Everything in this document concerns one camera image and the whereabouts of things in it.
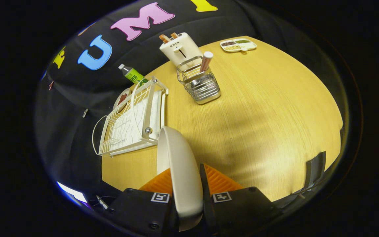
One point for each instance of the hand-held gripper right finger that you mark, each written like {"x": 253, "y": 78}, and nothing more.
{"x": 208, "y": 210}

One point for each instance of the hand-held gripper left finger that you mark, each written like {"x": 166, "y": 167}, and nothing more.
{"x": 137, "y": 210}

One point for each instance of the white round plate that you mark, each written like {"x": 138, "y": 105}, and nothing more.
{"x": 183, "y": 171}

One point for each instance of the small grey plate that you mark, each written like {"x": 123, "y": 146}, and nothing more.
{"x": 125, "y": 92}

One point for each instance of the bright screen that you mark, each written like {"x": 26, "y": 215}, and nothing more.
{"x": 72, "y": 192}

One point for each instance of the silver clip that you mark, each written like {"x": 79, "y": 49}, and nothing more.
{"x": 85, "y": 113}

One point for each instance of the red meat slice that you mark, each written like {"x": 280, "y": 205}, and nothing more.
{"x": 122, "y": 98}

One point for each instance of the green label drink bottle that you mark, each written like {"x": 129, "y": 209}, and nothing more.
{"x": 133, "y": 75}

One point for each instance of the white toaster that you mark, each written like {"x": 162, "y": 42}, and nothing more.
{"x": 179, "y": 49}

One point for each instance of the white divided grain tray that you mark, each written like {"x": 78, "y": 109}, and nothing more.
{"x": 239, "y": 45}

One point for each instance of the brown toast slice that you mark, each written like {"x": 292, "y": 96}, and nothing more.
{"x": 174, "y": 35}
{"x": 164, "y": 39}

